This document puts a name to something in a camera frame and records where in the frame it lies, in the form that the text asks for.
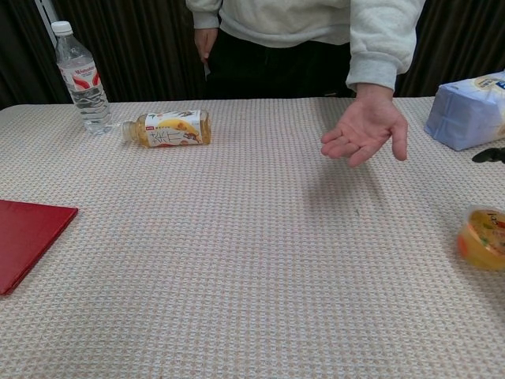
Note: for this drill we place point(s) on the amber tea bottle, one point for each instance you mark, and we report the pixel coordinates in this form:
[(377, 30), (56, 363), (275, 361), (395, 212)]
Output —
[(173, 130)]

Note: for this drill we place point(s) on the black pleated curtain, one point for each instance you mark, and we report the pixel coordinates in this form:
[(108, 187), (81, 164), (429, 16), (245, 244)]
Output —
[(142, 51)]

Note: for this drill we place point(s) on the small clear cup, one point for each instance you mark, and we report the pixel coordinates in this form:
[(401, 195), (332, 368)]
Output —
[(485, 241)]

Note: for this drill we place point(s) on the red square board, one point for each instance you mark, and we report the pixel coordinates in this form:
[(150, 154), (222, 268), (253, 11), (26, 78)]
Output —
[(27, 237)]

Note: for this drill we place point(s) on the robot right hand black fingers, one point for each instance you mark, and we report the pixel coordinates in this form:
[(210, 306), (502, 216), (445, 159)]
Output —
[(493, 154)]

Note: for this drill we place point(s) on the pale blue paper package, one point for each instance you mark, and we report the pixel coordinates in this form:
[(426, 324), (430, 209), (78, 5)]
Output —
[(465, 114)]

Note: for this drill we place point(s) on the person's body grey sweatshirt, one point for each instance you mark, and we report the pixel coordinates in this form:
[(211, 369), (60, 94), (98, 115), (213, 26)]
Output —
[(284, 23)]

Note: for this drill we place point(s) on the person's right forearm grey sleeve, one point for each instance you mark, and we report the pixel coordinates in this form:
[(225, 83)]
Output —
[(203, 13)]

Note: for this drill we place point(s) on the white metal frame pole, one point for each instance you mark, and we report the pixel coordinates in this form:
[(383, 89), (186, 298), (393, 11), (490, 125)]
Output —
[(43, 16)]

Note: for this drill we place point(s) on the clear water bottle red label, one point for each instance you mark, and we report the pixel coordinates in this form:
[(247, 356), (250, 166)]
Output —
[(84, 91)]

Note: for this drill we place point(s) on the beige woven tablecloth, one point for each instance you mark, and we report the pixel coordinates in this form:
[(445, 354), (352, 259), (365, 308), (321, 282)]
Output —
[(236, 256)]

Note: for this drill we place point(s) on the person's left hand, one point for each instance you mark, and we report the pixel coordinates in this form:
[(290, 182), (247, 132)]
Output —
[(367, 130)]

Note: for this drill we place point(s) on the person's left forearm grey sleeve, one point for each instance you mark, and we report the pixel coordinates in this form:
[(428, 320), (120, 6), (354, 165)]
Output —
[(378, 47)]

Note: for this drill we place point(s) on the person's right hand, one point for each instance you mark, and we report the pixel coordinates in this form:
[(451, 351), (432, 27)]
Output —
[(205, 43)]

